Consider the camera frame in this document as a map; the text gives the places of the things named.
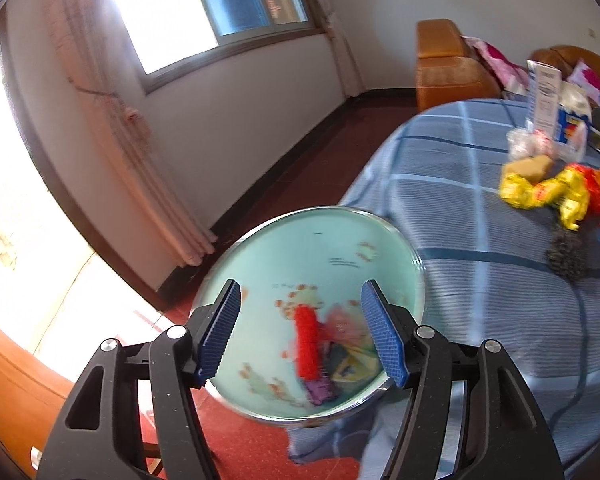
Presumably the purple snack wrapper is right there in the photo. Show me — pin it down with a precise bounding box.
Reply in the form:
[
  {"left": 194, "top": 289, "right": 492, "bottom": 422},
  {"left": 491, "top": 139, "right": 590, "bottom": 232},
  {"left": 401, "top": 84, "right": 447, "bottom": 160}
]
[{"left": 303, "top": 377, "right": 339, "bottom": 406}]

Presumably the black foam net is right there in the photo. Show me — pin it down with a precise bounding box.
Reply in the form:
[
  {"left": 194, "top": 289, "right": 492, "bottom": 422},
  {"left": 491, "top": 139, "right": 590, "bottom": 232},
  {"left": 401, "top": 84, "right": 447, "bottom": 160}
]
[{"left": 545, "top": 224, "right": 588, "bottom": 284}]

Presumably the red foam fruit net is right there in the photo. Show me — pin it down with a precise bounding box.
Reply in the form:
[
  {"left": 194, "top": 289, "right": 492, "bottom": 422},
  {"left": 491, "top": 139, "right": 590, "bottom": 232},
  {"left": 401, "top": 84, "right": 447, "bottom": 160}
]
[{"left": 294, "top": 304, "right": 322, "bottom": 381}]

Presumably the yellow wrapper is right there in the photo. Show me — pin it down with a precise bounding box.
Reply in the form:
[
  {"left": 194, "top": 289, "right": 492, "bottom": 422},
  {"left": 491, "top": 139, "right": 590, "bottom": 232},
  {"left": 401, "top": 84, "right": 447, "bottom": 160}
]
[{"left": 498, "top": 166, "right": 590, "bottom": 232}]

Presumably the yellow sponge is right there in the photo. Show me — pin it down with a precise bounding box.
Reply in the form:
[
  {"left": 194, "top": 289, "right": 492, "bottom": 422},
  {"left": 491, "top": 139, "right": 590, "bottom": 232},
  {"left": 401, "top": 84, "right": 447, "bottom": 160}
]
[{"left": 502, "top": 155, "right": 554, "bottom": 185}]

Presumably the clear plastic bag red print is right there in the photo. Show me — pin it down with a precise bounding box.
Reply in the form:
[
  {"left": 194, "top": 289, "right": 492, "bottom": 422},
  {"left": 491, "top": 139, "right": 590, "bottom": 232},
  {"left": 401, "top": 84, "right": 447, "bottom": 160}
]
[{"left": 506, "top": 128, "right": 554, "bottom": 162}]

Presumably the mint green trash bin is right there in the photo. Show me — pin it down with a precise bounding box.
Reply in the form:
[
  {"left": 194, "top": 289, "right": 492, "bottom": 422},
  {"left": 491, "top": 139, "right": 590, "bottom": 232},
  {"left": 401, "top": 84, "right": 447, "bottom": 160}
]
[{"left": 194, "top": 206, "right": 426, "bottom": 427}]

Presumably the wooden door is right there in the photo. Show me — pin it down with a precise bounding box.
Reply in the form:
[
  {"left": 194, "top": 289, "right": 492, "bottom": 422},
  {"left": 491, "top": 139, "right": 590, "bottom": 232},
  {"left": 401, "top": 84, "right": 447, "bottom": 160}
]
[{"left": 0, "top": 330, "right": 73, "bottom": 478}]

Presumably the blue plaid tablecloth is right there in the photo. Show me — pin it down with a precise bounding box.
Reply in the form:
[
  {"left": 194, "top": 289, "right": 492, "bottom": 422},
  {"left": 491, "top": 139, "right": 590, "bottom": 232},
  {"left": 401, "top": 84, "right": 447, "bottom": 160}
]
[{"left": 285, "top": 97, "right": 600, "bottom": 478}]

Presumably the blue Look milk carton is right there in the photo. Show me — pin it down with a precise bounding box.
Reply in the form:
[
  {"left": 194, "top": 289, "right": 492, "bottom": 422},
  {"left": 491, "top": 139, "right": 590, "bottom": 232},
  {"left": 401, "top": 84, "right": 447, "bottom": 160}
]
[{"left": 555, "top": 82, "right": 592, "bottom": 151}]

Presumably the white tall carton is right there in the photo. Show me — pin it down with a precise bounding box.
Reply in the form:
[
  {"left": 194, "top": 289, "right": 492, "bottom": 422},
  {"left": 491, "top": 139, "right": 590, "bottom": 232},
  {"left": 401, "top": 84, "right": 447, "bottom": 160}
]
[{"left": 527, "top": 60, "right": 562, "bottom": 136}]

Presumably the pink floral pillow on armchair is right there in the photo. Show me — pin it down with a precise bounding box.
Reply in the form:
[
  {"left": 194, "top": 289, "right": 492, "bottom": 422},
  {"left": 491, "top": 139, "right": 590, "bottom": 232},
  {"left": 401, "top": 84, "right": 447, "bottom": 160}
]
[{"left": 463, "top": 36, "right": 529, "bottom": 96}]

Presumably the pink floral pillow on sofa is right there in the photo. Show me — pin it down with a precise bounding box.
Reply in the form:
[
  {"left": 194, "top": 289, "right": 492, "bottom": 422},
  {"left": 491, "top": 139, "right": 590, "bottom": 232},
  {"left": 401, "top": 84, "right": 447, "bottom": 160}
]
[{"left": 567, "top": 58, "right": 600, "bottom": 96}]

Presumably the orange leather armchair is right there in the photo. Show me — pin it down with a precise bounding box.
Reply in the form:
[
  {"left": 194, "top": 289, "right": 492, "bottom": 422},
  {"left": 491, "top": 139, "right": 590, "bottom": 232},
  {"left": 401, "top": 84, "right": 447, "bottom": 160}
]
[{"left": 415, "top": 18, "right": 501, "bottom": 112}]

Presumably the orange leather sofa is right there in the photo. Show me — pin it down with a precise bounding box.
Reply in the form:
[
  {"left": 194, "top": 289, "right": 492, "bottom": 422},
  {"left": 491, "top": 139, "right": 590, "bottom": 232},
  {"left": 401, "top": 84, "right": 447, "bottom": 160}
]
[{"left": 529, "top": 46, "right": 600, "bottom": 79}]

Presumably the pink curtain left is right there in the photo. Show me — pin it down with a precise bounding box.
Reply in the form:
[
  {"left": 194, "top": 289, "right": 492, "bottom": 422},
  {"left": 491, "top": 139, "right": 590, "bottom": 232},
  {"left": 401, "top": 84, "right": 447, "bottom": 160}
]
[{"left": 45, "top": 0, "right": 215, "bottom": 266}]

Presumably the pink curtain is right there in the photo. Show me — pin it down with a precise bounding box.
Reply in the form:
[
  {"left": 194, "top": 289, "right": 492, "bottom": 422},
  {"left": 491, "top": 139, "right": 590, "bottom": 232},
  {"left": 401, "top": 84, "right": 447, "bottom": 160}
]
[
  {"left": 45, "top": 0, "right": 215, "bottom": 266},
  {"left": 315, "top": 0, "right": 365, "bottom": 98}
]

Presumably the pink curtain right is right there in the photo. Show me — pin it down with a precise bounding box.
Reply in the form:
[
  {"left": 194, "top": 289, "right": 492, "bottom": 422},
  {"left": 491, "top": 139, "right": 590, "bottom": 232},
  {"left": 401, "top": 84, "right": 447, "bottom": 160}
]
[{"left": 315, "top": 0, "right": 365, "bottom": 98}]

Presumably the window with dark frame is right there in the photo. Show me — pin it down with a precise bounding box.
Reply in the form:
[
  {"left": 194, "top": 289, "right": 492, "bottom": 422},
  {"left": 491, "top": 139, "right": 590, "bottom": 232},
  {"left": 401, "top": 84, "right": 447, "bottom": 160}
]
[{"left": 112, "top": 0, "right": 322, "bottom": 93}]

